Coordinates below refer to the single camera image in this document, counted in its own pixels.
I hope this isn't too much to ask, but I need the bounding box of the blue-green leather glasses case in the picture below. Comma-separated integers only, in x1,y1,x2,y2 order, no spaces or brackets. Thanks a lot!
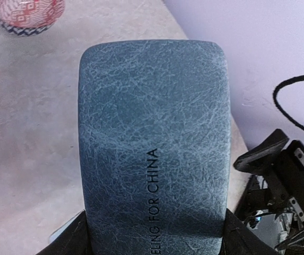
78,40,231,254

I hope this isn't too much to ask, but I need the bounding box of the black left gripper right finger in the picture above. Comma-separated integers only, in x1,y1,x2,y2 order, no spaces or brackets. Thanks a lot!
220,209,279,255

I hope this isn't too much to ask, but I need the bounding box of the black cable on right wrist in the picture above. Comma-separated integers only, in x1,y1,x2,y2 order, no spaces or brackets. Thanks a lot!
271,72,304,140

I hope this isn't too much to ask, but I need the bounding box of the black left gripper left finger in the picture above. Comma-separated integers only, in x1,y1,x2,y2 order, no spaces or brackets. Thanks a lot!
37,211,88,255

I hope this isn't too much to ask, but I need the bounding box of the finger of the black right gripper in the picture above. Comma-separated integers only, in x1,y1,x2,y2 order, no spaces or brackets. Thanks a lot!
233,129,289,173

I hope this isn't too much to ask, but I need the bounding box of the red patterned ceramic bowl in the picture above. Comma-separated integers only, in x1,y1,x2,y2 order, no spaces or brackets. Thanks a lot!
0,0,65,37

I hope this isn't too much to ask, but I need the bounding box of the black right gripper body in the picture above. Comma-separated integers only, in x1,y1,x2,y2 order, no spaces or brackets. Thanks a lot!
236,140,304,254

